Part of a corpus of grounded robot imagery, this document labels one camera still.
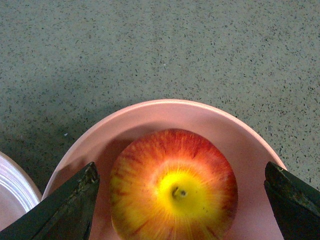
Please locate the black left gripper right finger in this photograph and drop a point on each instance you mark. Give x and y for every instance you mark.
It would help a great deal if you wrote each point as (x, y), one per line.
(295, 204)

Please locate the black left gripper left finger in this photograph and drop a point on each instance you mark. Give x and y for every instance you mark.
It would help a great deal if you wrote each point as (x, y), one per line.
(66, 214)

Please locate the red yellow apple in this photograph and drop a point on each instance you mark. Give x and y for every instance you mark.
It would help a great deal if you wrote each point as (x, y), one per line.
(172, 185)

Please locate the pink plate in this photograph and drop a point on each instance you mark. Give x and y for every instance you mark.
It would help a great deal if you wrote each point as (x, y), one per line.
(18, 193)

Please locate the pink bowl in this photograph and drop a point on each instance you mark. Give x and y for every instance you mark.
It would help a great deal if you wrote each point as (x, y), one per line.
(247, 152)

